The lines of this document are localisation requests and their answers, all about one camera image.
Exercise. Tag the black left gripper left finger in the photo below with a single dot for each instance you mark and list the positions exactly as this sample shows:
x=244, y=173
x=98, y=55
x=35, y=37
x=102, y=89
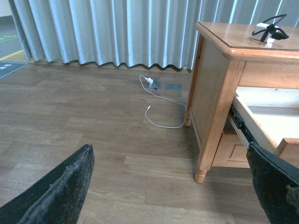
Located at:
x=58, y=197

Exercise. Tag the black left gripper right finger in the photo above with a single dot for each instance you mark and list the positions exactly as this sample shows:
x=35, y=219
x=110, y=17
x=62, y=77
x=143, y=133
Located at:
x=276, y=183

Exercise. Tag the wooden top drawer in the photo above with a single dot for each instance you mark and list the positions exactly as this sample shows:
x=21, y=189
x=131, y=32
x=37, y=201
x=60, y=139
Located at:
x=271, y=115

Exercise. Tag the wooden drawer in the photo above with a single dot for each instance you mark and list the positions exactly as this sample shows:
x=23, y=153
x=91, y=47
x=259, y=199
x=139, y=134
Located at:
x=230, y=152
x=271, y=115

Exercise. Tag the wooden bottom drawer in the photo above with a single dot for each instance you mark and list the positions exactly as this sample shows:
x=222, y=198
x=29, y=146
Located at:
x=230, y=152

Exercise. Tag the wooden nightstand cabinet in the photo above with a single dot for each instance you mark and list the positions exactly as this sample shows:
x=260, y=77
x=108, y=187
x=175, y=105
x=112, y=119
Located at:
x=227, y=57

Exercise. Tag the dark floor sign mat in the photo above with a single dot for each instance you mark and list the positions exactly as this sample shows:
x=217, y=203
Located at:
x=7, y=68

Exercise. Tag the closed metal floor socket plate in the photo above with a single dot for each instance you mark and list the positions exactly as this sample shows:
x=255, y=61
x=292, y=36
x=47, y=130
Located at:
x=174, y=87

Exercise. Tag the open metal floor socket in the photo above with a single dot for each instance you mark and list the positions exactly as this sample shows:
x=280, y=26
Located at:
x=155, y=85

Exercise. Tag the grey pleated curtain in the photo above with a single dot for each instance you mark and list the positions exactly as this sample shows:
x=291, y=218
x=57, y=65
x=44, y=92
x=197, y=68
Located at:
x=132, y=32

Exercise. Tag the white wall plug adapter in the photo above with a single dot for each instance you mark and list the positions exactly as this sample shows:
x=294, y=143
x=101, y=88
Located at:
x=149, y=80

